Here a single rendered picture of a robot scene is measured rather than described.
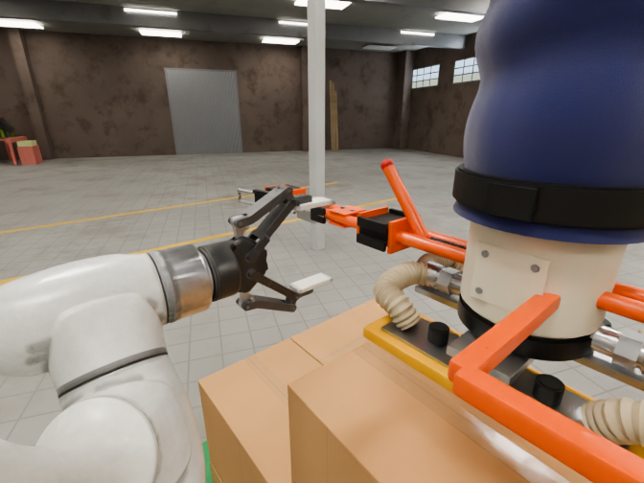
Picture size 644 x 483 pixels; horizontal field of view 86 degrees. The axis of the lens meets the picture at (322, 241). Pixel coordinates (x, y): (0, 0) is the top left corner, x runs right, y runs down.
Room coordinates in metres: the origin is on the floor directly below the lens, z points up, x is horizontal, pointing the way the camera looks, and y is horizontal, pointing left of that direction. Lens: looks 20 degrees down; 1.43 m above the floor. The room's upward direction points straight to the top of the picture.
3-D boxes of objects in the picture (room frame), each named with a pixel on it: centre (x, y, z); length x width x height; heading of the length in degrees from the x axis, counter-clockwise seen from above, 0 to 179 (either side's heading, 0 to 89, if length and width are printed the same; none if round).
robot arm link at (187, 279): (0.39, 0.18, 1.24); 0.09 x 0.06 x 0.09; 40
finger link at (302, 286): (0.52, 0.02, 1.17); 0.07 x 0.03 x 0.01; 130
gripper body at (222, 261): (0.44, 0.12, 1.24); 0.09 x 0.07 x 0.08; 130
